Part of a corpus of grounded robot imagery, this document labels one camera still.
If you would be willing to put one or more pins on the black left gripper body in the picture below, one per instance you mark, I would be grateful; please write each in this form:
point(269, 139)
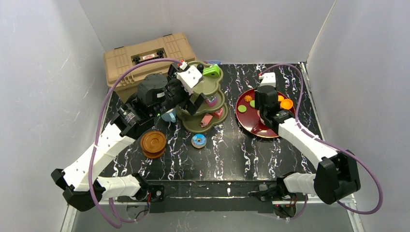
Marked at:
point(187, 98)

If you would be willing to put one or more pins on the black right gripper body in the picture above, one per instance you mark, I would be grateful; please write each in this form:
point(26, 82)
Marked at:
point(265, 97)

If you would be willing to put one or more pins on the pink swirl roll cake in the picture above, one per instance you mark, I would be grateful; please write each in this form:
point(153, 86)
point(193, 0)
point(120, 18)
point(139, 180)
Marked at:
point(206, 120)

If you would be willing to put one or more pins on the green three-tier serving stand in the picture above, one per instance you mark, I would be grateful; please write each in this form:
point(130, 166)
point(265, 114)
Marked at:
point(213, 110)

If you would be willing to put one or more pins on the purple frosted cake slice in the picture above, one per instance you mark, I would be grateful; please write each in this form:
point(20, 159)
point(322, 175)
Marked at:
point(212, 101)

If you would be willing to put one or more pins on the pink sprinkled cake slice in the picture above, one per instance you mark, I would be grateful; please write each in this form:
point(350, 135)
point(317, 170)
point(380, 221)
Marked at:
point(219, 113)

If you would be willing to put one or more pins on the blue frosted donut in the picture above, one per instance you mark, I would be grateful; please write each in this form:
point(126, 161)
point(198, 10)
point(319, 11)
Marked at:
point(198, 141)

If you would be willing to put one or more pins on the green cube sweet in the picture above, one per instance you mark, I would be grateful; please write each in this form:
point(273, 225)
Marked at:
point(212, 71)

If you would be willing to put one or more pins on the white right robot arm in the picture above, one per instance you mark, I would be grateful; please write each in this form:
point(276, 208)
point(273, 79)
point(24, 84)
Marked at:
point(336, 173)

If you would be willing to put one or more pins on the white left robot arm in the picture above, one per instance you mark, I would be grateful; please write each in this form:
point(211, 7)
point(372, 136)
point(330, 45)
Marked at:
point(81, 182)

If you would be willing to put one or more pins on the orange flower cookie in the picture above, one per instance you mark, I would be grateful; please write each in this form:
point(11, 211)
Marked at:
point(248, 98)

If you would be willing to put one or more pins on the blue mug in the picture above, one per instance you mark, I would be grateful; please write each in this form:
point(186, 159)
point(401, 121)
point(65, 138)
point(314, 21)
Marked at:
point(169, 116)

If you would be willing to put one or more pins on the tan plastic toolbox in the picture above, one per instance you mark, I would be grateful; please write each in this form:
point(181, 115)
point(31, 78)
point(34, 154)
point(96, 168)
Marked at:
point(121, 59)

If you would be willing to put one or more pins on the stacked brown wooden coasters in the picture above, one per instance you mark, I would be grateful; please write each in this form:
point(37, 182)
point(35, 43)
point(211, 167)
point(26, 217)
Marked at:
point(153, 144)

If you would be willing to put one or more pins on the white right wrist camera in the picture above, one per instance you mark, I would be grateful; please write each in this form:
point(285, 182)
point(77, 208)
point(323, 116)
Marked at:
point(268, 79)

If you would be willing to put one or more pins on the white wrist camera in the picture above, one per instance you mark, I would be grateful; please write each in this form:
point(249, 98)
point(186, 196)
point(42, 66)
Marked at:
point(189, 76)
point(268, 79)

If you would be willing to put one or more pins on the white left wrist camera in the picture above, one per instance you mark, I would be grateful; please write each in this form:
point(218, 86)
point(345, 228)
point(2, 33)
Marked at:
point(189, 76)

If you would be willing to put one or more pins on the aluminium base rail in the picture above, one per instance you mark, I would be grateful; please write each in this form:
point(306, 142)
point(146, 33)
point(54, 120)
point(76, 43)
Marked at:
point(206, 196)

